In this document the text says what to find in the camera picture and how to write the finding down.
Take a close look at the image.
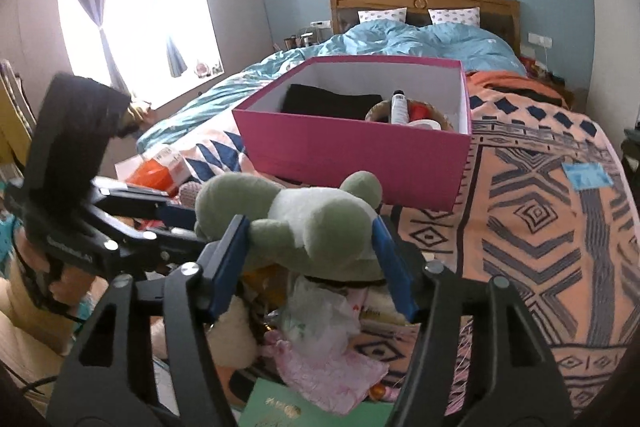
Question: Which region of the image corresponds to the green frog plush toy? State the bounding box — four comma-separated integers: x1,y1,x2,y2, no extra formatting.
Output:
194,171,384,283

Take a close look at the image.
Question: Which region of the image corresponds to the person's left hand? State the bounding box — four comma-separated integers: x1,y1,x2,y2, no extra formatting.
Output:
13,228,96,317

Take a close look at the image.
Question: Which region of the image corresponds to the orange snack package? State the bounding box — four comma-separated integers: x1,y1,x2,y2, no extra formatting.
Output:
115,145,191,196

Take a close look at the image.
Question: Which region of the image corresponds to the crumpled clear plastic bag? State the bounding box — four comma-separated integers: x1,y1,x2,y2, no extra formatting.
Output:
278,275,367,360

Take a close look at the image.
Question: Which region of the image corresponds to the pink floral cloth pouch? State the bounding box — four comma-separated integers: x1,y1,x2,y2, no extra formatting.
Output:
262,331,390,416

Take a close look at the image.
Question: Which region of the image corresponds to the green paper booklet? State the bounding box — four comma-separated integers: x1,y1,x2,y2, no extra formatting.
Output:
239,379,393,427

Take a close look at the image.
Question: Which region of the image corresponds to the orange patterned blanket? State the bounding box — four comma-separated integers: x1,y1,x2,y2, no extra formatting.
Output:
142,85,633,417

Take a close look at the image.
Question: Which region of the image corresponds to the pink cardboard storage box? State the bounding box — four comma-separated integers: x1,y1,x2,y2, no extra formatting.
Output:
232,55,472,211

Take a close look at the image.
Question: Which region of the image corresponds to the small woven basket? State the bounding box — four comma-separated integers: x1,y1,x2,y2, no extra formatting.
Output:
364,98,454,131

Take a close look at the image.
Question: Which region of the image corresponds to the white bottle in basket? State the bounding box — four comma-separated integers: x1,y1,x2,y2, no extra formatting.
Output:
390,90,410,126

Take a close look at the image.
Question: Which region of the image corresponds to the black cloth in box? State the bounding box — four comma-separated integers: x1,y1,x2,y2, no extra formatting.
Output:
280,83,383,120

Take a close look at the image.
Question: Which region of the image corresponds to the blue paper card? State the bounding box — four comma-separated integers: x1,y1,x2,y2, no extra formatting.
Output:
562,162,614,192

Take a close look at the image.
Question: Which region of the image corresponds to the blue floral duvet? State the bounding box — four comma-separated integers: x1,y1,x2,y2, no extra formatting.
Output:
135,18,527,153

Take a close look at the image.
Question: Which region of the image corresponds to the left polka dot pillow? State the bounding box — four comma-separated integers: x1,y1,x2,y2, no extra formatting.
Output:
358,8,407,24

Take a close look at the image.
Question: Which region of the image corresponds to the polka dot pillow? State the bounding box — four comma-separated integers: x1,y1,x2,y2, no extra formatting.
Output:
358,8,407,24
428,6,480,27

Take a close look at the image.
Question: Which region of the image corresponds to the right polka dot pillow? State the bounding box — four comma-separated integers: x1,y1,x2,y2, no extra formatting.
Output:
428,6,480,27

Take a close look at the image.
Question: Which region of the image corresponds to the wooden bed headboard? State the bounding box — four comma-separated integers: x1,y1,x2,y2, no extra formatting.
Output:
330,0,521,55

